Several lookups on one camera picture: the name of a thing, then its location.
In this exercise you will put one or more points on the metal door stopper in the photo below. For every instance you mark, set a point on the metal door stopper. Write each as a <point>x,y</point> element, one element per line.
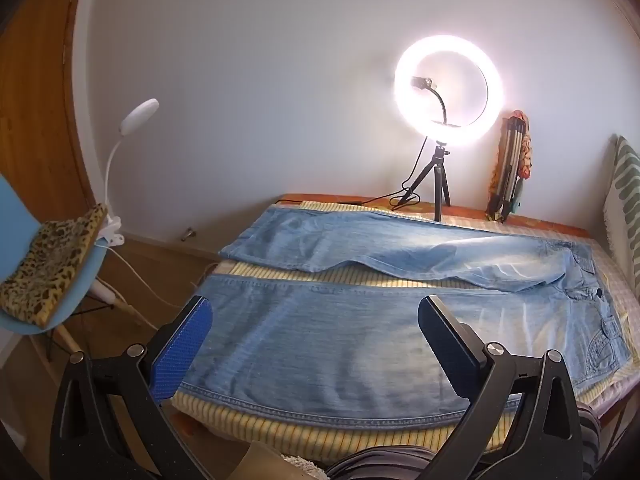
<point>189,234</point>

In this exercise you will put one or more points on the white clip lamp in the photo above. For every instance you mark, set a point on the white clip lamp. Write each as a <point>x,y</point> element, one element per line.
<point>140,115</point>

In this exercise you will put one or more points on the leopard print cushion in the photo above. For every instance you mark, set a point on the leopard print cushion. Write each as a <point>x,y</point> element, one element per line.
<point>45,265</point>

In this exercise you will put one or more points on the yellow striped mat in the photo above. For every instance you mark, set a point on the yellow striped mat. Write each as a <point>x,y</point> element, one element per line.
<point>310,280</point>

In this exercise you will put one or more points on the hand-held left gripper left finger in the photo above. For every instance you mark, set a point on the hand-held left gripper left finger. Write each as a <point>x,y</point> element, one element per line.
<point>185,345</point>

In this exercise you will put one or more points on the black gooseneck phone holder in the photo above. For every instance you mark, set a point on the black gooseneck phone holder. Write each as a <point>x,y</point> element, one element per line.
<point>442,105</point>

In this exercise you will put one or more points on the green patterned white pillow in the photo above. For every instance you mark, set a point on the green patterned white pillow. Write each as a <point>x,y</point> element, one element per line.
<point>625,200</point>

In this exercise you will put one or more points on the wooden door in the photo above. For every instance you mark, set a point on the wooden door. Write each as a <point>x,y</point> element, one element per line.
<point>30,110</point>

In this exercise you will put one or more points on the blue denim pants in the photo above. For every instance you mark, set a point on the blue denim pants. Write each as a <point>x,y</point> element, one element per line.
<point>325,350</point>

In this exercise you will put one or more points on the blue chair with wooden legs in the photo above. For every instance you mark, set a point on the blue chair with wooden legs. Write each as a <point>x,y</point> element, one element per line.
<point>80,280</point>

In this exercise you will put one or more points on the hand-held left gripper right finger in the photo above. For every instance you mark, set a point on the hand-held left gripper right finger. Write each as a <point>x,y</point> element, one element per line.
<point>450,340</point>

